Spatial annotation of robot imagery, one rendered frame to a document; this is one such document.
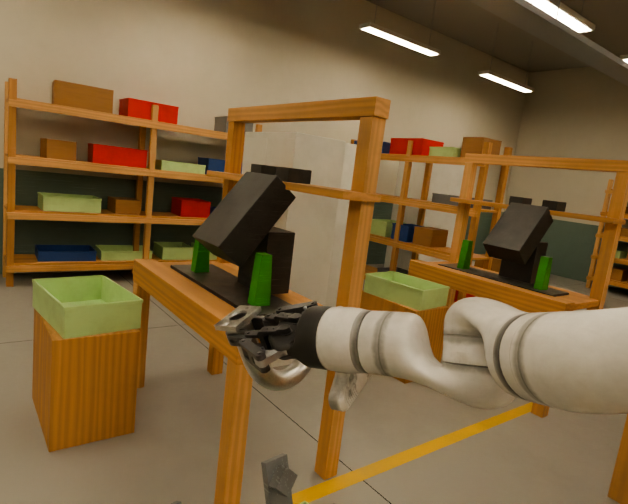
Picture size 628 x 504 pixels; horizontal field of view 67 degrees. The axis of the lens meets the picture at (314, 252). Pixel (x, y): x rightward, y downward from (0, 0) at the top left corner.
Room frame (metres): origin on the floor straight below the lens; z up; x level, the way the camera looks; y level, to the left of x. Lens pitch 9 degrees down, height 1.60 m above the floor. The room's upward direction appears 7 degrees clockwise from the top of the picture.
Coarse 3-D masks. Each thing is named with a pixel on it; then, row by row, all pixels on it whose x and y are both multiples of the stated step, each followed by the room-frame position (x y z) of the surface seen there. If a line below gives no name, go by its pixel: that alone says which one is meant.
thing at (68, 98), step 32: (64, 96) 5.35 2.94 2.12; (96, 96) 5.53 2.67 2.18; (160, 128) 5.89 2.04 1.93; (192, 128) 6.19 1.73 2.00; (224, 128) 6.55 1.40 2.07; (256, 128) 6.80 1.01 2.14; (32, 160) 5.06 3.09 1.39; (64, 160) 5.29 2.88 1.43; (96, 160) 5.55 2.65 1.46; (128, 160) 5.75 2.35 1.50; (160, 160) 6.01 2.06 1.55; (224, 160) 6.53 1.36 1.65; (192, 224) 6.20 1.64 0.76; (32, 256) 5.41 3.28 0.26; (64, 256) 5.36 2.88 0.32; (96, 256) 5.81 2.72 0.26; (128, 256) 5.80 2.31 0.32; (160, 256) 6.14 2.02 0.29; (192, 256) 6.54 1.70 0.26
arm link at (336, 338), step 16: (320, 320) 0.52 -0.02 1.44; (336, 320) 0.51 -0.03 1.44; (352, 320) 0.50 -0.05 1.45; (320, 336) 0.51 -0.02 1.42; (336, 336) 0.49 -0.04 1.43; (352, 336) 0.49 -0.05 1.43; (320, 352) 0.50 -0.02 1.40; (336, 352) 0.49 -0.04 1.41; (352, 352) 0.48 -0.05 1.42; (336, 368) 0.50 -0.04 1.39; (352, 368) 0.49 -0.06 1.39; (336, 384) 0.52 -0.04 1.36; (352, 384) 0.52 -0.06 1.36; (336, 400) 0.50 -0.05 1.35; (352, 400) 0.51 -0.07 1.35
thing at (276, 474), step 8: (280, 456) 0.69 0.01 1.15; (264, 464) 0.67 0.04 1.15; (272, 464) 0.67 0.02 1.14; (280, 464) 0.68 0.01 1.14; (264, 472) 0.67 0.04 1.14; (272, 472) 0.67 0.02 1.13; (280, 472) 0.67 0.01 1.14; (288, 472) 0.67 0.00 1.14; (264, 480) 0.67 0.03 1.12; (272, 480) 0.66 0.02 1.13; (280, 480) 0.65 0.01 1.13; (288, 480) 0.66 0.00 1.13; (264, 488) 0.66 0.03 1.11; (272, 488) 0.66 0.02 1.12; (280, 488) 0.65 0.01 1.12; (288, 488) 0.66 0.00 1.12; (272, 496) 0.66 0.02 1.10; (280, 496) 0.67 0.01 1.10; (288, 496) 0.68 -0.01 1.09
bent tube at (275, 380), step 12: (240, 312) 0.63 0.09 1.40; (252, 312) 0.61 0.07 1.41; (216, 324) 0.60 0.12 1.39; (228, 324) 0.59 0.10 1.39; (240, 324) 0.59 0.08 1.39; (252, 324) 0.62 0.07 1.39; (240, 348) 0.61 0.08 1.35; (252, 372) 0.62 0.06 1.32; (276, 372) 0.65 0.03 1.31; (288, 372) 0.67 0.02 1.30; (300, 372) 0.69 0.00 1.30; (264, 384) 0.63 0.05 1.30; (276, 384) 0.64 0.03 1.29; (288, 384) 0.66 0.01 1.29
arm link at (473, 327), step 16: (464, 304) 0.43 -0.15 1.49; (480, 304) 0.43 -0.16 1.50; (496, 304) 0.43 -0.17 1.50; (448, 320) 0.44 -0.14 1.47; (464, 320) 0.42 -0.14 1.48; (480, 320) 0.39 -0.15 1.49; (496, 320) 0.38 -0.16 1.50; (512, 320) 0.36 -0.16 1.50; (448, 336) 0.44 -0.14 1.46; (464, 336) 0.42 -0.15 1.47; (480, 336) 0.42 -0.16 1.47; (496, 336) 0.36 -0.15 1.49; (448, 352) 0.43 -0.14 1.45; (464, 352) 0.42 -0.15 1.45; (480, 352) 0.41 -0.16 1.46; (496, 352) 0.35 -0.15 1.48; (496, 368) 0.35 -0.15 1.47
